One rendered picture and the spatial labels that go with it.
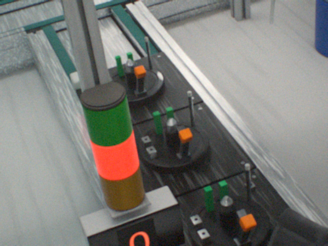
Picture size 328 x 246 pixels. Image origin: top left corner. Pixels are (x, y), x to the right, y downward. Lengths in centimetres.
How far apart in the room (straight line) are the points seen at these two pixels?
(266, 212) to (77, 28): 58
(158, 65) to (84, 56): 88
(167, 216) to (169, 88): 70
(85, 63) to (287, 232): 29
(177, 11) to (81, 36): 128
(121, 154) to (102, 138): 3
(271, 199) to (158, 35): 69
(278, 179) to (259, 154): 8
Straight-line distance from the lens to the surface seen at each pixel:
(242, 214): 105
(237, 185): 123
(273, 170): 128
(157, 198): 83
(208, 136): 131
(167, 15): 196
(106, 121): 71
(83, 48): 70
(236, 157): 129
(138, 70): 138
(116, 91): 71
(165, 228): 84
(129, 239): 83
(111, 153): 73
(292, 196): 123
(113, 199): 78
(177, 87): 149
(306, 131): 152
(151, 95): 145
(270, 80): 168
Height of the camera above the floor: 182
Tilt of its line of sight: 38 degrees down
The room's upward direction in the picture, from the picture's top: 9 degrees counter-clockwise
